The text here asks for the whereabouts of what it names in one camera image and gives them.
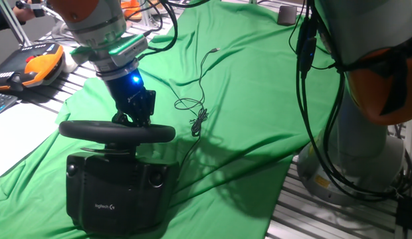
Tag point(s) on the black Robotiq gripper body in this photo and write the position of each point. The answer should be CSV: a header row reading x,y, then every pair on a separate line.
x,y
129,94

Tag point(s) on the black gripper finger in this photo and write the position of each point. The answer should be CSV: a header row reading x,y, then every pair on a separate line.
x,y
121,119
142,119

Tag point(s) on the black steering wheel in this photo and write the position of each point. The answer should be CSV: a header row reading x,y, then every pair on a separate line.
x,y
116,132

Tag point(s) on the grey black handheld device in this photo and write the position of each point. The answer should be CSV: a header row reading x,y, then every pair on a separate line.
x,y
39,8

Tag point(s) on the black sleeved forearm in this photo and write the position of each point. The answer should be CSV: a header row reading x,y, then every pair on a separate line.
x,y
5,22

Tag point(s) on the black Logitech wheel base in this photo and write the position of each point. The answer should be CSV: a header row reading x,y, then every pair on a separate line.
x,y
119,196

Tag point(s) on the person's hand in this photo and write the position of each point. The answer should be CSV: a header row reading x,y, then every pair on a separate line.
x,y
25,14

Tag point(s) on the white rounded object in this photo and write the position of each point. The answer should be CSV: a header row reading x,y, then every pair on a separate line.
x,y
68,63

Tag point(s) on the orange plastic item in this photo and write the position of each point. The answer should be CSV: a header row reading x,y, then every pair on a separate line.
x,y
131,10

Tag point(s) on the orange black teach pendant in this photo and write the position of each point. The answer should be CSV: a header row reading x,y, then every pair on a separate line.
x,y
33,66

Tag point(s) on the white paper sheet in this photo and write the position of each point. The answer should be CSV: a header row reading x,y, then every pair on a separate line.
x,y
16,139

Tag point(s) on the green cloth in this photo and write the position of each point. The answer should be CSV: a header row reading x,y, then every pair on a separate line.
x,y
246,83

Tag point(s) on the black keyboard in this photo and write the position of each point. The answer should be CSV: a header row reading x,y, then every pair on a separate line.
x,y
1,102

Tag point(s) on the small black flat box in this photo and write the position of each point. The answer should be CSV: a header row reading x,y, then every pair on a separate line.
x,y
287,15

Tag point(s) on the black connector block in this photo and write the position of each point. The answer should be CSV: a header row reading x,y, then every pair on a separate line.
x,y
407,212

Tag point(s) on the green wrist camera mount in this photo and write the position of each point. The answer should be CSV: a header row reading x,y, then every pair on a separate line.
x,y
129,49

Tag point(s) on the aluminium frame beam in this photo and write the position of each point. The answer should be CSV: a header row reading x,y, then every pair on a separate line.
x,y
11,21

